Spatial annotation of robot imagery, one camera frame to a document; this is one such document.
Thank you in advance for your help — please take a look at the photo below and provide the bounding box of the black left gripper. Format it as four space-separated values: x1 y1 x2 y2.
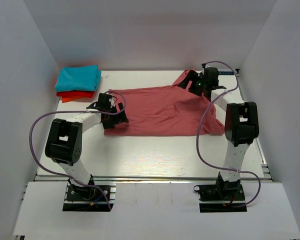
102 102 128 129

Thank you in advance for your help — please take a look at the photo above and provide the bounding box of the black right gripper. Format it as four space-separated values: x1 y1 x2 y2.
178 70 208 97

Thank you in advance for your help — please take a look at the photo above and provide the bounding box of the pink red t-shirt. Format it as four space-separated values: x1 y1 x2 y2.
104 69 225 137

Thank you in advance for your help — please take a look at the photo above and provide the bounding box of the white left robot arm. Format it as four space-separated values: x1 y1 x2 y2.
44 91 129 200

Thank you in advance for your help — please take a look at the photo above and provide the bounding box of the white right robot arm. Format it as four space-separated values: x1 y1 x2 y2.
178 67 259 200

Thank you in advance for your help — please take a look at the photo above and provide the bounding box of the folded teal t-shirt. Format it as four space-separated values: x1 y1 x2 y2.
55 65 102 93

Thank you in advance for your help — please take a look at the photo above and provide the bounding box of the folded red orange t-shirt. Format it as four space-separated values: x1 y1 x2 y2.
56 90 95 103

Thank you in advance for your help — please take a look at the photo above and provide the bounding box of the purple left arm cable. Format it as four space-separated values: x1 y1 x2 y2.
29 90 127 211

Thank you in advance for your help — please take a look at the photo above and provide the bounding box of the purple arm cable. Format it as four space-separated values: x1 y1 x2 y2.
195 60 262 207
29 90 127 211

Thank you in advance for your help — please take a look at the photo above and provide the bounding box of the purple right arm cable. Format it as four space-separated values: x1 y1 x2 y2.
195 60 262 207

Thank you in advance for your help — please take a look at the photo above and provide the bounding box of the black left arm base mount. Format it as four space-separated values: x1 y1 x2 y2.
62 181 115 213

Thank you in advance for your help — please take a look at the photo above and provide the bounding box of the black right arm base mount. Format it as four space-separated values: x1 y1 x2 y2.
193 184 247 214

